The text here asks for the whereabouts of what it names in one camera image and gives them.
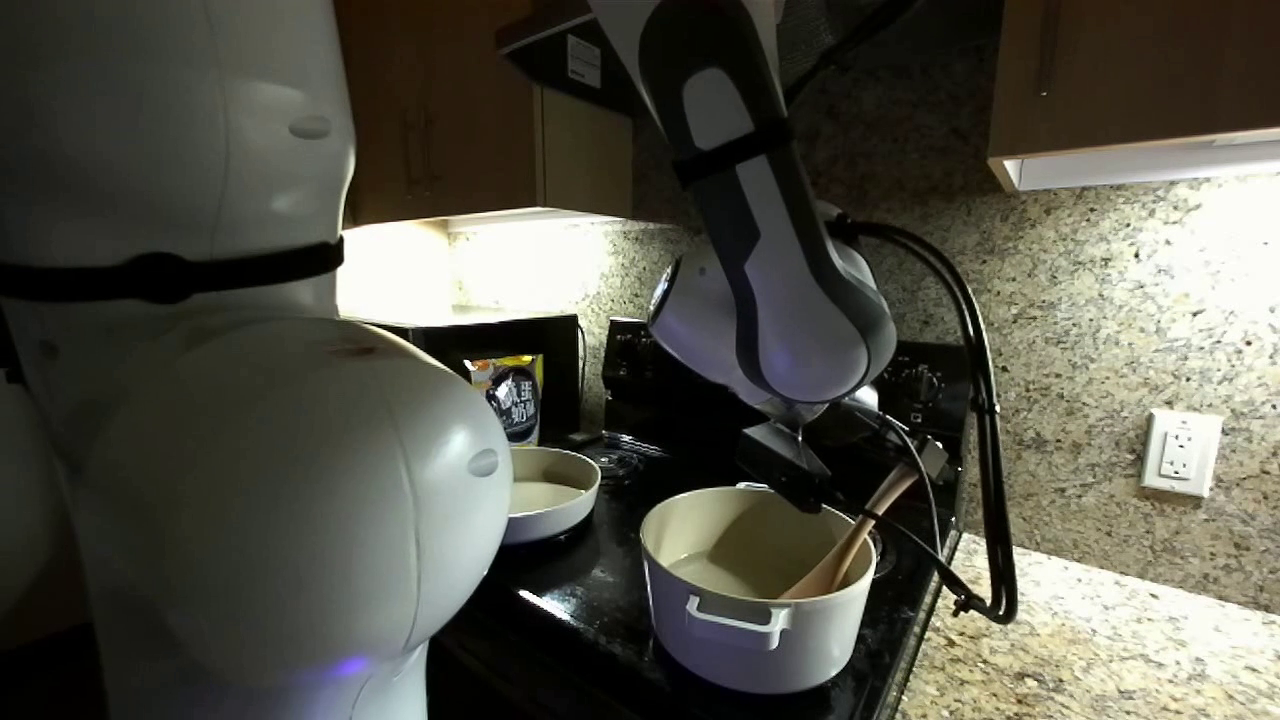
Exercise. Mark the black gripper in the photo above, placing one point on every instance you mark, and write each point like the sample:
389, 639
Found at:
886, 426

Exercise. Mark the wooden spoon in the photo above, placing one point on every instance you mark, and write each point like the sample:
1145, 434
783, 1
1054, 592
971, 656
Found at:
841, 562

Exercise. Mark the white cooking pot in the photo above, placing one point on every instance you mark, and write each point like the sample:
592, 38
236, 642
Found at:
745, 646

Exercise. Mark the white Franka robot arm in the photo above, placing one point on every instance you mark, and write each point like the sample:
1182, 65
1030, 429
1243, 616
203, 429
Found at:
267, 506

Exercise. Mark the white shallow pan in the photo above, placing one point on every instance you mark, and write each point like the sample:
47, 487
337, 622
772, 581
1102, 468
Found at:
552, 503

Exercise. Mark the black electric stove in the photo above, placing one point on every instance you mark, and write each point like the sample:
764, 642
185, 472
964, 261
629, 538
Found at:
584, 626

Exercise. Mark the black countertop appliance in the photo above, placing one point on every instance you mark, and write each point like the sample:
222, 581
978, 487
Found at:
560, 374

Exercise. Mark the range hood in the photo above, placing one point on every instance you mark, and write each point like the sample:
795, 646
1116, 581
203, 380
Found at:
574, 61

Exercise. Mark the white wall outlet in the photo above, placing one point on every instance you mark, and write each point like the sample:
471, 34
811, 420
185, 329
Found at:
1182, 453

